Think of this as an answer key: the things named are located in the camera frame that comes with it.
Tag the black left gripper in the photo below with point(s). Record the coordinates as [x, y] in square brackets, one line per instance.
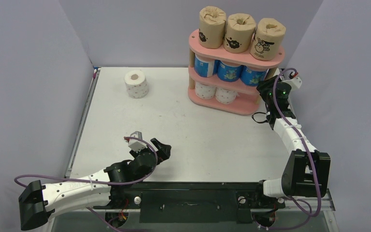
[163, 150]

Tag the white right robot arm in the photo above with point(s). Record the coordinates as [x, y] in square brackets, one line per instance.
[307, 169]

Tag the white floral roll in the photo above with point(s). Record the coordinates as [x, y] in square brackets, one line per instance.
[225, 96]
[136, 84]
[204, 91]

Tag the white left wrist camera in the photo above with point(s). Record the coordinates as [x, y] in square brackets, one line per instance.
[135, 142]

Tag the brown wrapped roll on shelf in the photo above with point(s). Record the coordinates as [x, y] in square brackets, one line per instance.
[212, 27]

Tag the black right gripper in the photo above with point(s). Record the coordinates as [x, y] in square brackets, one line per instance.
[265, 88]

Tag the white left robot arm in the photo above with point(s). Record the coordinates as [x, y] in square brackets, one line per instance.
[38, 203]

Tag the blue roll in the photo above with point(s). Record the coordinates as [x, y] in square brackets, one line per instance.
[205, 67]
[229, 72]
[252, 77]

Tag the pink three-tier wooden shelf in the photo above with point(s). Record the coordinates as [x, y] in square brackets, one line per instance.
[247, 99]

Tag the brown paper roll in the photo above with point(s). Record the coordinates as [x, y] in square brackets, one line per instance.
[239, 31]

